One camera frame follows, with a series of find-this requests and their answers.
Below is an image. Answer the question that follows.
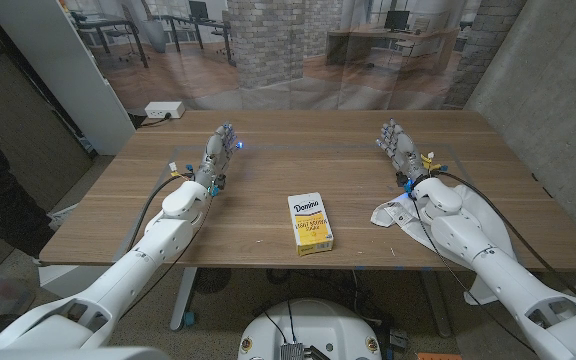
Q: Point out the white leaning panel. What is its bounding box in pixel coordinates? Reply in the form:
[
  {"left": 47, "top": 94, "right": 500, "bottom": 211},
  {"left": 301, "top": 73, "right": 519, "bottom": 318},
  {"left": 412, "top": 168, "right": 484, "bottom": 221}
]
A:
[{"left": 0, "top": 0, "right": 137, "bottom": 157}]

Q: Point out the white power strip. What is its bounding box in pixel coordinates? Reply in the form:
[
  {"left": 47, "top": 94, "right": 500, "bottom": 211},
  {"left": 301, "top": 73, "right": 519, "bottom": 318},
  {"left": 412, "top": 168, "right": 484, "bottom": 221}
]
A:
[{"left": 144, "top": 101, "right": 186, "bottom": 120}]

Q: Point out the white table leg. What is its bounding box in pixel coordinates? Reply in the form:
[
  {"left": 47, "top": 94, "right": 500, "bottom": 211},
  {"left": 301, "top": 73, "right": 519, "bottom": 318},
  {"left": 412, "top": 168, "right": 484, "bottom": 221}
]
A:
[{"left": 170, "top": 267, "right": 199, "bottom": 332}]

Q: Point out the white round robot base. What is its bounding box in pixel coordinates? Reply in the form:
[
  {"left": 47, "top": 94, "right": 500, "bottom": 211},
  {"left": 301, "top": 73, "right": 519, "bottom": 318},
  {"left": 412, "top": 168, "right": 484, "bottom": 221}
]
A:
[{"left": 237, "top": 298, "right": 383, "bottom": 360}]

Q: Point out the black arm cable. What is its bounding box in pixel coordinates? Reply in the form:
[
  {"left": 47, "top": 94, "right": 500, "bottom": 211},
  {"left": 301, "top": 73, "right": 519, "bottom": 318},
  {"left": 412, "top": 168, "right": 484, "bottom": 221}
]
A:
[
  {"left": 436, "top": 169, "right": 576, "bottom": 302},
  {"left": 126, "top": 172, "right": 195, "bottom": 252}
]

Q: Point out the black power strip cord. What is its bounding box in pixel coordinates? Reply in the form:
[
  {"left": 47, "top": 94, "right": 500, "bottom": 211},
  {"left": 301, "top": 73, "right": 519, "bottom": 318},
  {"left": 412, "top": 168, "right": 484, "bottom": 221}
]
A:
[{"left": 137, "top": 112, "right": 172, "bottom": 129}]

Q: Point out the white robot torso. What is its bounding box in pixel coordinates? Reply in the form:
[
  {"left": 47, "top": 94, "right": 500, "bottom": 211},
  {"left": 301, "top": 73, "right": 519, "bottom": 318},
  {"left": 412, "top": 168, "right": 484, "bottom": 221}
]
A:
[{"left": 0, "top": 332, "right": 170, "bottom": 360}]

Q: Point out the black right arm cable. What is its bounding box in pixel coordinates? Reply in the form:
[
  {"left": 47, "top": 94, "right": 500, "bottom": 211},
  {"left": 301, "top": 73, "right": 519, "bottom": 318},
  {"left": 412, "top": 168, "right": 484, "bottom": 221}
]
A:
[{"left": 436, "top": 169, "right": 576, "bottom": 302}]

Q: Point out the grey table leg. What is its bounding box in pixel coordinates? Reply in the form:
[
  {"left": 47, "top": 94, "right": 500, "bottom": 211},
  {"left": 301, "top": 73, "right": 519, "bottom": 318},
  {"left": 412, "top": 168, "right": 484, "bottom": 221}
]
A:
[{"left": 420, "top": 269, "right": 453, "bottom": 339}]

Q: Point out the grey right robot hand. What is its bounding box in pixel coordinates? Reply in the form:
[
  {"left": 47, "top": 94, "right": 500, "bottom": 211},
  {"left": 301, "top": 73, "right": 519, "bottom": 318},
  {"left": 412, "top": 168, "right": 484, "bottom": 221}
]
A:
[{"left": 375, "top": 117, "right": 432, "bottom": 189}]

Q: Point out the white towel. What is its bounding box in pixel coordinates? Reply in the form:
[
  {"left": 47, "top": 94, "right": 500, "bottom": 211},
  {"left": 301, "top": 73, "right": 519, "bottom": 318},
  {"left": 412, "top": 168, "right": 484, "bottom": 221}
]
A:
[{"left": 370, "top": 183, "right": 519, "bottom": 307}]

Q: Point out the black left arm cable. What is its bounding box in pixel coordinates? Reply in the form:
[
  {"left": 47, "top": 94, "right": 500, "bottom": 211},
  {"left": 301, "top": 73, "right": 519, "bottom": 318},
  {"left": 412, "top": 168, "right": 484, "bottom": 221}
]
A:
[{"left": 126, "top": 172, "right": 195, "bottom": 252}]

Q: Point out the yellow white sugar box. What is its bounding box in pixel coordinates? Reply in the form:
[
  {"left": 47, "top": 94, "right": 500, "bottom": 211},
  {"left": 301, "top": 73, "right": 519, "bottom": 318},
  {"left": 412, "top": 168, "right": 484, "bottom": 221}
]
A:
[{"left": 287, "top": 191, "right": 335, "bottom": 257}]

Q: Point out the printed office backdrop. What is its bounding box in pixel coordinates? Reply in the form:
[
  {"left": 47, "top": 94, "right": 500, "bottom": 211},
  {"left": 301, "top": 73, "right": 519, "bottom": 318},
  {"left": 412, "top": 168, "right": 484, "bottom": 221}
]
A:
[{"left": 60, "top": 0, "right": 527, "bottom": 112}]

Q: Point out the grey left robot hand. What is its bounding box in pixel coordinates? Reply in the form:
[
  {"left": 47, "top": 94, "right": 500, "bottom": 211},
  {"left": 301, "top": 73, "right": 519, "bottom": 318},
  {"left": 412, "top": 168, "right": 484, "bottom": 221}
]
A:
[{"left": 194, "top": 121, "right": 244, "bottom": 195}]

